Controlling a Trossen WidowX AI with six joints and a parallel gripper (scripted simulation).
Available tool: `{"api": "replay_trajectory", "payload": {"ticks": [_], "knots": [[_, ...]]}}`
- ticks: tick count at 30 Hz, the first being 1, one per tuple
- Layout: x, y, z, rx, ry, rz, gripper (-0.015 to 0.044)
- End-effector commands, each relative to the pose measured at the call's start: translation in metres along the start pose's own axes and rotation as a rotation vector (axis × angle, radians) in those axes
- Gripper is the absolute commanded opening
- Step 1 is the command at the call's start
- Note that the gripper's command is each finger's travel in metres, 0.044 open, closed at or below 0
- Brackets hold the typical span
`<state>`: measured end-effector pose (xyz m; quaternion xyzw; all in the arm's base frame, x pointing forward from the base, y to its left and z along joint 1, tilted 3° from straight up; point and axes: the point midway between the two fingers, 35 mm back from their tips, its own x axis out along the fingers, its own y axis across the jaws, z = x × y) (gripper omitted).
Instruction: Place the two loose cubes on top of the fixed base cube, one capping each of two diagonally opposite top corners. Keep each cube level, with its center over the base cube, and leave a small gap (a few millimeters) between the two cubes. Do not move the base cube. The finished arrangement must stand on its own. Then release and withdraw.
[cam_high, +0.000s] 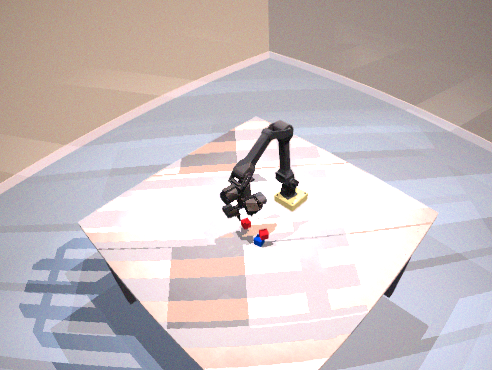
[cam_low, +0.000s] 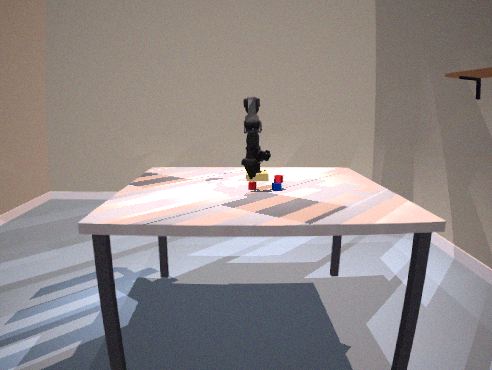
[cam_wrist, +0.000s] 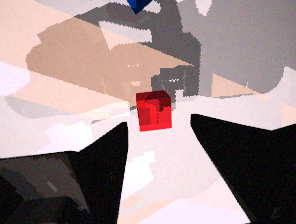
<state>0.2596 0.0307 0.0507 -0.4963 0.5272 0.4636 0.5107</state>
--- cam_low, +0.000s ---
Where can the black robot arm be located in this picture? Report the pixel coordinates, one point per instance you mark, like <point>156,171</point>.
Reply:
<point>252,125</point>

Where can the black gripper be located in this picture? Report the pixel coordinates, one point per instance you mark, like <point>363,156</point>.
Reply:
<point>251,161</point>

